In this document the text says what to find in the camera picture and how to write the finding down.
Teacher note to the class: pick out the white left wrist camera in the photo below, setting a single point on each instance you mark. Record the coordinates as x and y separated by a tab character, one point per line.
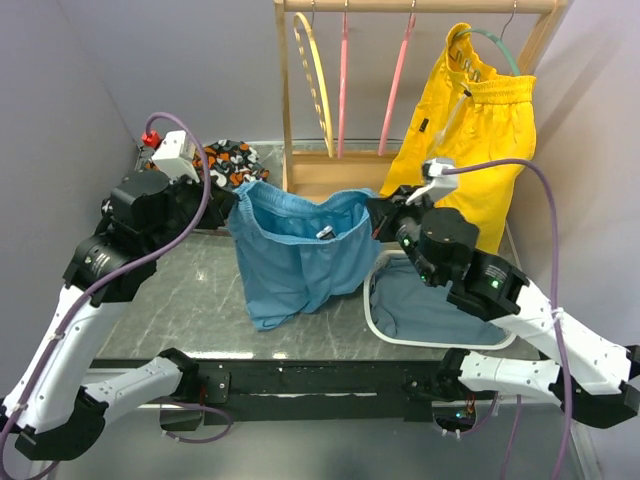
175	155

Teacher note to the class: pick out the light blue shorts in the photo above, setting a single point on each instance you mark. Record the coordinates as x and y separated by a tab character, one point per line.
294	254

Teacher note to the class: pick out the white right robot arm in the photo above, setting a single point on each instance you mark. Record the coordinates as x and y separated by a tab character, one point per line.
581	372

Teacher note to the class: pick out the wooden clothes rack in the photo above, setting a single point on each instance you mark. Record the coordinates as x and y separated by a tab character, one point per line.
313	174

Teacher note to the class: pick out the green hanger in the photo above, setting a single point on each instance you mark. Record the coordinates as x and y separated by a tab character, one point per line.
497	41

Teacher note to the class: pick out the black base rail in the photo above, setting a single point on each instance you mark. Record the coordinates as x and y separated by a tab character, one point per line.
289	390

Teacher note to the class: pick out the white perforated laundry basket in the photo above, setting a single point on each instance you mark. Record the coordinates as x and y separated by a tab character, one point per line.
425	320

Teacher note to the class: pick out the orange black patterned shorts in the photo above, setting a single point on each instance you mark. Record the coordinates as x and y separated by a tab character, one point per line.
233	163

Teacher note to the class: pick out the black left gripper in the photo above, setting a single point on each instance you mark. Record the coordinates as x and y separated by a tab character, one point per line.
221	205

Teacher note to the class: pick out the yellow hanger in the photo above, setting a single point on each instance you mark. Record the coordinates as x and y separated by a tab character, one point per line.
314	73

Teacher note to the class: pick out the pink hanger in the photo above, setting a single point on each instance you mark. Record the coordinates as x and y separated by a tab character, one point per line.
343	85
387	122

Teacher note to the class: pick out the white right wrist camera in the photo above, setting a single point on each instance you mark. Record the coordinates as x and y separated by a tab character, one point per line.
438	183

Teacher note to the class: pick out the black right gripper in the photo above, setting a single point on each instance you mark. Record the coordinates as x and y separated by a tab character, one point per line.
385	210

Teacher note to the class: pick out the grey-blue cloth in basket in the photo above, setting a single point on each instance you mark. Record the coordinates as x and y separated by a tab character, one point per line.
425	310

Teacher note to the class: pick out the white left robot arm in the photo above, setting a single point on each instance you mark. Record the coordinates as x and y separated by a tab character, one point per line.
53	414

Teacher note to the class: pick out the yellow shorts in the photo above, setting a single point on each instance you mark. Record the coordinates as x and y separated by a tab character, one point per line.
472	114

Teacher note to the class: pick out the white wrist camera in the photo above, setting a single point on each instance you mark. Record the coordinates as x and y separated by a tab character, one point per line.
438	183
175	155

